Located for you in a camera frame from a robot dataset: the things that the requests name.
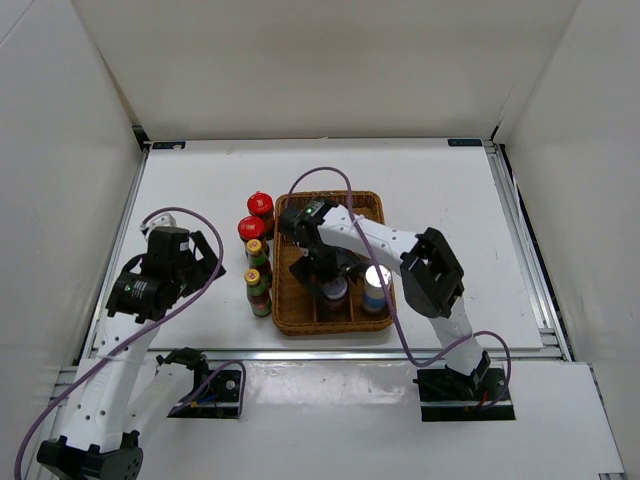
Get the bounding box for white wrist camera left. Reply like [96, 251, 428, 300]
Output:
[140, 212, 177, 235]

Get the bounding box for red-lid chili jar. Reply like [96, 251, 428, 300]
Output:
[237, 215, 269, 253]

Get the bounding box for brown wicker basket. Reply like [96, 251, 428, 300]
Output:
[271, 190, 393, 336]

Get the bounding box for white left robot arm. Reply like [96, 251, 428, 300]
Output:
[36, 224, 246, 479]

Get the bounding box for white-lid dark sauce jar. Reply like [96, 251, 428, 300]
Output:
[321, 277, 349, 313]

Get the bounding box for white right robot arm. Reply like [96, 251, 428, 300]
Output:
[277, 197, 490, 400]

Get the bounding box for yellow-cap green-label sauce bottle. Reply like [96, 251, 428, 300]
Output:
[245, 239, 272, 285]

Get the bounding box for red-lid sauce jar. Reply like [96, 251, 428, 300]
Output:
[247, 191, 275, 239]

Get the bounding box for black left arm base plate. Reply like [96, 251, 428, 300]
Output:
[156, 347, 247, 419]

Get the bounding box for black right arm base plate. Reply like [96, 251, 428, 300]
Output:
[413, 367, 516, 422]

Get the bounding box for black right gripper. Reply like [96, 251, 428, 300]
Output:
[289, 244, 362, 305]

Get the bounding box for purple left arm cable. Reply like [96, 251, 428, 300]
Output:
[13, 205, 248, 476]

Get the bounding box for silver-lid blue-label spice jar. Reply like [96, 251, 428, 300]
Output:
[362, 265, 392, 314]

